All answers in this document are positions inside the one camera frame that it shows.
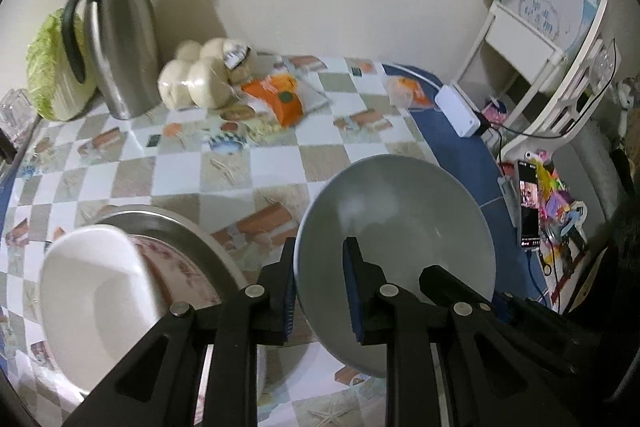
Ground round floral plate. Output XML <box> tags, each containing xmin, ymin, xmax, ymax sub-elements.
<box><xmin>131</xmin><ymin>239</ymin><xmax>223</xmax><ymax>310</ymax></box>

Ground napa cabbage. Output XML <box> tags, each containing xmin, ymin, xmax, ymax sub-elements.
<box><xmin>26</xmin><ymin>9</ymin><xmax>98</xmax><ymax>122</ymax></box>

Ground black plug and cable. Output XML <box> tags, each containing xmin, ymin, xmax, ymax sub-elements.
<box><xmin>477</xmin><ymin>39</ymin><xmax>618</xmax><ymax>142</ymax></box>

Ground white charger box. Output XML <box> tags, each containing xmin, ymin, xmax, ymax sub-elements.
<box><xmin>434</xmin><ymin>84</ymin><xmax>482</xmax><ymax>138</ymax></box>

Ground pale blue printed bowl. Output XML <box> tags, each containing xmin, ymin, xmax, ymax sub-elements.
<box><xmin>296</xmin><ymin>154</ymin><xmax>497</xmax><ymax>378</ymax></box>

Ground round steel plate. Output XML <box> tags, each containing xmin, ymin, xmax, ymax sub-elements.
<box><xmin>80</xmin><ymin>204</ymin><xmax>249</xmax><ymax>310</ymax></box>

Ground colourful printed packets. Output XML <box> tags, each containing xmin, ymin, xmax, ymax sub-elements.
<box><xmin>532</xmin><ymin>149</ymin><xmax>591</xmax><ymax>313</ymax></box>

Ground blue striped cloth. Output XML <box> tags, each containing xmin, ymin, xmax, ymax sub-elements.
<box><xmin>380</xmin><ymin>62</ymin><xmax>556</xmax><ymax>308</ymax></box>

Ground clear packet with orange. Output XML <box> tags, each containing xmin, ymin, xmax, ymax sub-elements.
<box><xmin>382</xmin><ymin>74</ymin><xmax>431</xmax><ymax>110</ymax></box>

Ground orange snack packet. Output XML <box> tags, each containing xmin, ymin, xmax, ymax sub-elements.
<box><xmin>241</xmin><ymin>73</ymin><xmax>328</xmax><ymax>128</ymax></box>

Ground white printed box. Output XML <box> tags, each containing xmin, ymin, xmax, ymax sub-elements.
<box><xmin>492</xmin><ymin>0</ymin><xmax>601</xmax><ymax>58</ymax></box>

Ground bag of steamed buns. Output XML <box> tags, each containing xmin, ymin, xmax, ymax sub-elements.
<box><xmin>158</xmin><ymin>38</ymin><xmax>258</xmax><ymax>110</ymax></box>

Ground grey cushion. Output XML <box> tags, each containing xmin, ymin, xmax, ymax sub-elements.
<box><xmin>570</xmin><ymin>122</ymin><xmax>631</xmax><ymax>228</ymax></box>

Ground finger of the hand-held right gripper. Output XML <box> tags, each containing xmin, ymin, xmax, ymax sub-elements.
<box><xmin>419</xmin><ymin>264</ymin><xmax>493</xmax><ymax>315</ymax></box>
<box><xmin>495</xmin><ymin>292</ymin><xmax>591</xmax><ymax>373</ymax></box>

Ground steel thermos jug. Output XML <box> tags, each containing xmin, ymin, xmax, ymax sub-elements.
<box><xmin>62</xmin><ymin>0</ymin><xmax>162</xmax><ymax>121</ymax></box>

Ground white square plate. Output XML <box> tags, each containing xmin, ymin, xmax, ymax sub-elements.
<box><xmin>39</xmin><ymin>226</ymin><xmax>321</xmax><ymax>413</ymax></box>

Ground clear drinking glass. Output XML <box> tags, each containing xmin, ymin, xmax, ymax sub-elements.
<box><xmin>0</xmin><ymin>89</ymin><xmax>38</xmax><ymax>140</ymax></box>

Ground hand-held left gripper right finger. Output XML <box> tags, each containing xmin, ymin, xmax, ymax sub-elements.
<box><xmin>341</xmin><ymin>237</ymin><xmax>576</xmax><ymax>427</ymax></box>

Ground smartphone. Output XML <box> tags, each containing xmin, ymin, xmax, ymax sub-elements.
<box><xmin>515</xmin><ymin>158</ymin><xmax>543</xmax><ymax>250</ymax></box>

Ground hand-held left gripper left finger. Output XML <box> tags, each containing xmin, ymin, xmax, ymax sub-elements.
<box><xmin>62</xmin><ymin>237</ymin><xmax>298</xmax><ymax>427</ymax></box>

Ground white chair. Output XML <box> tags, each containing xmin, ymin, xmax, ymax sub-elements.
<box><xmin>450</xmin><ymin>0</ymin><xmax>623</xmax><ymax>162</ymax></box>

